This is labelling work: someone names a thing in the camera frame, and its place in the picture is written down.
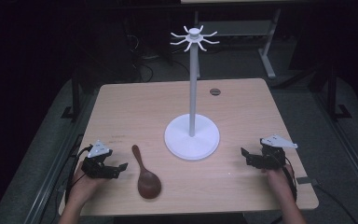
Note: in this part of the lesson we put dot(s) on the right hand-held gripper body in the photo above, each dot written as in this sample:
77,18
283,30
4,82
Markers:
272,153

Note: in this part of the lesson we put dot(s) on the grey tape piece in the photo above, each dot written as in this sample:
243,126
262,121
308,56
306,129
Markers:
306,180

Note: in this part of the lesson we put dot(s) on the white metal desk frame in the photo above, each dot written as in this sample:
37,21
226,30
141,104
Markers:
268,40

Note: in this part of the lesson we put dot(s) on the person's left hand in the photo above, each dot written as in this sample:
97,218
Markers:
85,185

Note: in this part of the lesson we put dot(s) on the white hook stand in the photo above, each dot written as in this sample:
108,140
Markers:
192,124

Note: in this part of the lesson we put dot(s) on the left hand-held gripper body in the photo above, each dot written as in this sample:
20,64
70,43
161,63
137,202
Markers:
97,161

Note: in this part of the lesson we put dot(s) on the grey table grommet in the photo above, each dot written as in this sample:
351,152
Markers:
215,91

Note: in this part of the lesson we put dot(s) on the black metal stand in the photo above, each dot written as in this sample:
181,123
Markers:
73,99
335,93

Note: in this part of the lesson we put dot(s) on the person's right hand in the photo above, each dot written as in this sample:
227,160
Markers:
278,179

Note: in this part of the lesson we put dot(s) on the brown wooden spoon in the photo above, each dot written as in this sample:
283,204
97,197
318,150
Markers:
146,179

